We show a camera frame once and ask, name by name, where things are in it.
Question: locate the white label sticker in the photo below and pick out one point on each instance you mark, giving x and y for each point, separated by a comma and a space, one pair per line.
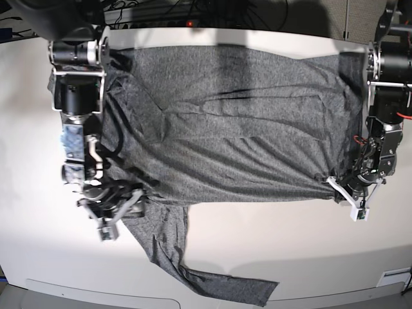
390, 277

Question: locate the grey long-sleeve T-shirt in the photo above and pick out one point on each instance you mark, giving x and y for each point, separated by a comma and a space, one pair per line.
198, 124

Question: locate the power strip with red light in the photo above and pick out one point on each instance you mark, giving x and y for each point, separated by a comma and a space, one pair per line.
123, 19

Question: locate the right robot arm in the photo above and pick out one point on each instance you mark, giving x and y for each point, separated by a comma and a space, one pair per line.
78, 50

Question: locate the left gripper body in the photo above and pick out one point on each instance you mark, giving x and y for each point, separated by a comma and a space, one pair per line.
360, 182

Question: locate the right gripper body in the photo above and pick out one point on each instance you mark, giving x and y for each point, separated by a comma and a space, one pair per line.
106, 199

